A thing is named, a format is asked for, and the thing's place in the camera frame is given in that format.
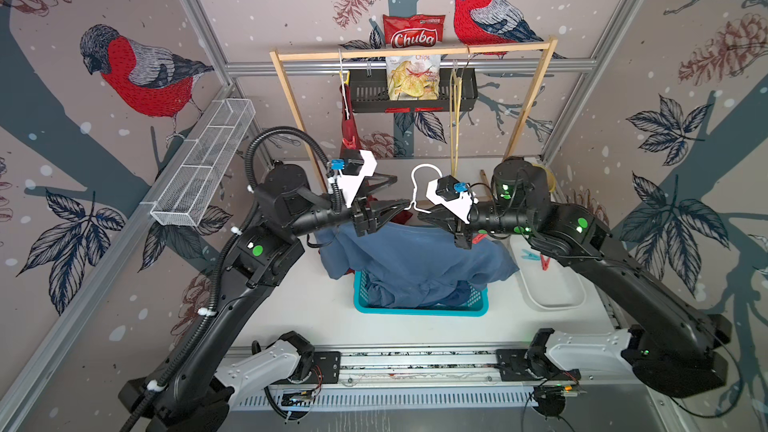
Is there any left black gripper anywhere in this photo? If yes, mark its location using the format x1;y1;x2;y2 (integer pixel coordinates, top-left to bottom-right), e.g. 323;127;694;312
284;169;406;240

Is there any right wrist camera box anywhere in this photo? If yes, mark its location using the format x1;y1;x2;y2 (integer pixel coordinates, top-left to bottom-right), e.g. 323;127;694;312
426;175;477;224

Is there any light blue clothespin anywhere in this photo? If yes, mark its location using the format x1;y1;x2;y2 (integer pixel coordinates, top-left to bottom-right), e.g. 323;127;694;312
521;249;540;261

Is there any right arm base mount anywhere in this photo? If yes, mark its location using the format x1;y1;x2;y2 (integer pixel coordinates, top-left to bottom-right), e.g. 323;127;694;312
495;349;581;383

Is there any black wall basket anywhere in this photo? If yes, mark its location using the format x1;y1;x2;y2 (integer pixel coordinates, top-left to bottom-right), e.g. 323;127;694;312
349;68;479;113

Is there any slate blue t-shirt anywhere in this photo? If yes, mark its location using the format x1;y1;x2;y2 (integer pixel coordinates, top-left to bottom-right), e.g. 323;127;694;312
314;223;519;310

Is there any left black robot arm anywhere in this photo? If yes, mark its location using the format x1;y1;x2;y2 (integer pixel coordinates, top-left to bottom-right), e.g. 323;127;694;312
119;126;409;431

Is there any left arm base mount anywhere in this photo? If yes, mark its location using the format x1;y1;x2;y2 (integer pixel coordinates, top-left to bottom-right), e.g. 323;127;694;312
278;351;342;386

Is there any red clothespin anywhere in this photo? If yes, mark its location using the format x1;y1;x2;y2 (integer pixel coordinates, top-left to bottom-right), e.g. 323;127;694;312
540;254;551;271
472;233;487;245

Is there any white plastic tray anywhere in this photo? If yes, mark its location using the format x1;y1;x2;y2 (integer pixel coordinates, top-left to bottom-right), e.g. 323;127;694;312
509;236;587;312

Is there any white wire hanger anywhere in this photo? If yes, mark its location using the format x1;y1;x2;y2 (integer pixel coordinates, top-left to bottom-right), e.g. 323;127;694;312
338;50;350;120
403;163;444;215

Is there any teal plastic basket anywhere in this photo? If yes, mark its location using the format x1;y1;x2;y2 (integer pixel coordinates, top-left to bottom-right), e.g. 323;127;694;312
353;271;489;317

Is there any yellow chips bag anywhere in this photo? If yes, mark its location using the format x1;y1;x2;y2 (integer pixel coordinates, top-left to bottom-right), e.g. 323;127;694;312
385;55;441;101

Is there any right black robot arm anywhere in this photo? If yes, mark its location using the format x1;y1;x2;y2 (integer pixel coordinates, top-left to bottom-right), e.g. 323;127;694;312
419;158;731;398

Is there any dark red t-shirt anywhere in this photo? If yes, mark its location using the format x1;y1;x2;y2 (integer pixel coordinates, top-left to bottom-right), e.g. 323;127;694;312
338;83;376;202

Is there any white wire shelf basket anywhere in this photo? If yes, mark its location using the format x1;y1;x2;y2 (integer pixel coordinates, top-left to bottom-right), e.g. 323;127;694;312
150;98;255;227

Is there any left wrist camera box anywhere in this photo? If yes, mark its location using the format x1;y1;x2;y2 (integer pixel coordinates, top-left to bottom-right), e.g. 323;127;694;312
327;149;377;208

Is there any yellow plastic hanger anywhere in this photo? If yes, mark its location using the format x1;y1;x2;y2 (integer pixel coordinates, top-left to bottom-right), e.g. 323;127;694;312
449;60;465;177

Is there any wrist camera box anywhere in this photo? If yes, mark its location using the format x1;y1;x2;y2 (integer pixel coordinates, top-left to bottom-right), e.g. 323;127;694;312
426;175;477;224
327;149;377;208

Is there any red Chuba snack bag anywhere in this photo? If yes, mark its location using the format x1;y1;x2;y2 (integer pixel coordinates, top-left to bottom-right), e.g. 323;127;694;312
383;14;445;48

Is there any wooden clothes rack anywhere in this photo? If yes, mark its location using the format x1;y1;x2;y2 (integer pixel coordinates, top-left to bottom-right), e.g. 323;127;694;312
269;37;559;193

